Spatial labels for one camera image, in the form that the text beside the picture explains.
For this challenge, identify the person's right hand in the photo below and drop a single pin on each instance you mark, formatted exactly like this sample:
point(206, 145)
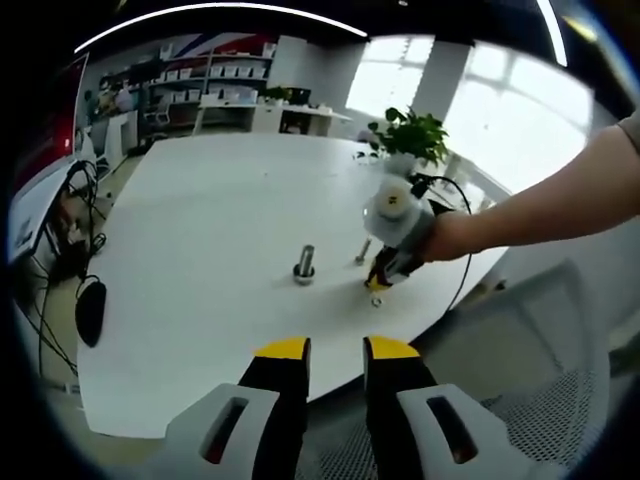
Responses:
point(447, 240)

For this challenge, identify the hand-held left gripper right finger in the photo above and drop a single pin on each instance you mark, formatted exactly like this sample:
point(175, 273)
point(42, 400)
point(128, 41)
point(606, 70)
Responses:
point(400, 380)

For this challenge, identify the white counter table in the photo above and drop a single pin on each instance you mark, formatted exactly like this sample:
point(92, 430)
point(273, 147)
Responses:
point(270, 115)

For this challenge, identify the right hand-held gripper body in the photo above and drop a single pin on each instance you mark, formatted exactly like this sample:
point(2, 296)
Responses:
point(400, 220)

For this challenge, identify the black oval object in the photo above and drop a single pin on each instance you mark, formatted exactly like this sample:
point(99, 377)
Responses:
point(90, 312)

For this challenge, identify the white plant pot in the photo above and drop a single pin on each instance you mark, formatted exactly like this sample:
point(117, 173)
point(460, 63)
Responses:
point(401, 162)

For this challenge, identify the white computer desk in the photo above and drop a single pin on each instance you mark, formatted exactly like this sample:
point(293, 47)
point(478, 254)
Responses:
point(35, 210)

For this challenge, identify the thick threaded stud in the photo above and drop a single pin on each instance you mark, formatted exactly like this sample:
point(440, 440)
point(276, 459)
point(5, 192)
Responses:
point(306, 256)

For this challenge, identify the grey mesh office chair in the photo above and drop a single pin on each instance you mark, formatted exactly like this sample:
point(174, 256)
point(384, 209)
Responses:
point(530, 350)

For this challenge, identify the long curved ceiling light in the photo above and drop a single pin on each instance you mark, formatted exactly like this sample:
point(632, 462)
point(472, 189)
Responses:
point(220, 12)

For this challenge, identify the short ceiling light strip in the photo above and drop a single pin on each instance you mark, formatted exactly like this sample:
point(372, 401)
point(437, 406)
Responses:
point(554, 30)

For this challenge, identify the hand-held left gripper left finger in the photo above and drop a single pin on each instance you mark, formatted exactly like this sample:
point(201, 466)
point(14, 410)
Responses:
point(277, 385)

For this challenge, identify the green potted plant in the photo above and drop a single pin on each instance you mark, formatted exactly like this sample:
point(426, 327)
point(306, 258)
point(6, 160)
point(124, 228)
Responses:
point(415, 132)

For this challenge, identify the monitor with red screen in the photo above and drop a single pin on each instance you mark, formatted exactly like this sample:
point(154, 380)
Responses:
point(50, 125)

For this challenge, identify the thin threaded stud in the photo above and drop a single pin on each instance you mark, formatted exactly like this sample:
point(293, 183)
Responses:
point(365, 246)

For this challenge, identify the white storage shelf unit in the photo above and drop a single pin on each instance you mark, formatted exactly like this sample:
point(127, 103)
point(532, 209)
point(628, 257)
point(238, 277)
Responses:
point(210, 70)

